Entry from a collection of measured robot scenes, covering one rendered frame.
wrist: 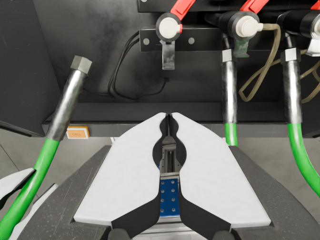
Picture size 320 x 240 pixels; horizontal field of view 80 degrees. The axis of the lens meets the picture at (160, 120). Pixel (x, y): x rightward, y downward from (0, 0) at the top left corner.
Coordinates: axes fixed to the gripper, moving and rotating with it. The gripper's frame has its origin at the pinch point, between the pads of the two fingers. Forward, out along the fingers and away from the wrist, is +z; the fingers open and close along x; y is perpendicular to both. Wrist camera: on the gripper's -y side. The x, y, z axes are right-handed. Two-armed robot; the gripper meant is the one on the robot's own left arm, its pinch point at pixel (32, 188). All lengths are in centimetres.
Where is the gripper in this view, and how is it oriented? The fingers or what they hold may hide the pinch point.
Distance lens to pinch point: 22.9
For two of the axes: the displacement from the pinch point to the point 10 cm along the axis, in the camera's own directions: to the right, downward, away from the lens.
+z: 5.4, -7.6, 3.5
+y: -2.6, 2.5, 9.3
